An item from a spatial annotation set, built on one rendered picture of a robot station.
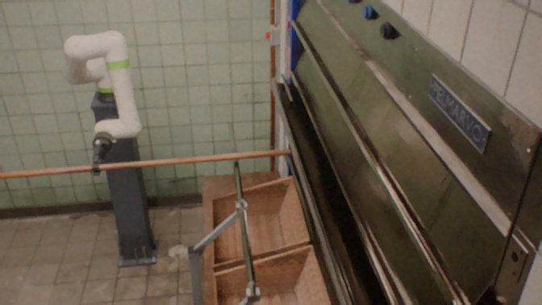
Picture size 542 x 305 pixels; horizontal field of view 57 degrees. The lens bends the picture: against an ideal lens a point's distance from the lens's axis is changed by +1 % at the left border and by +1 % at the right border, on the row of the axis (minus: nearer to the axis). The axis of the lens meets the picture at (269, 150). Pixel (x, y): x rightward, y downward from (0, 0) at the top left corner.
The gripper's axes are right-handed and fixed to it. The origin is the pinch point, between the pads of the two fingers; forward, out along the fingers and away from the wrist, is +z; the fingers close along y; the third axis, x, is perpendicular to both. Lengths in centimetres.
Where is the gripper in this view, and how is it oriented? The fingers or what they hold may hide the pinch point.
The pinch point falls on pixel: (96, 167)
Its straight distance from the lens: 242.3
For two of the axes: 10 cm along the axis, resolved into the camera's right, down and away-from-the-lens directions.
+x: -9.9, 0.8, -1.3
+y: 0.0, 8.5, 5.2
